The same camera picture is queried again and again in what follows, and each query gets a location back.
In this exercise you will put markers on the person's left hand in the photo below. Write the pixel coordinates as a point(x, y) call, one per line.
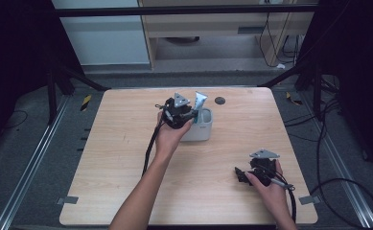
point(169, 139)

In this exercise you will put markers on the person's right hand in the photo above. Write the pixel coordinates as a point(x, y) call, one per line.
point(270, 196)

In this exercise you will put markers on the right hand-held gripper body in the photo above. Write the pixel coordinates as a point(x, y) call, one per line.
point(264, 166)

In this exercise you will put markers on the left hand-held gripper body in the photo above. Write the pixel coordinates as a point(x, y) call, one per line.
point(176, 115)

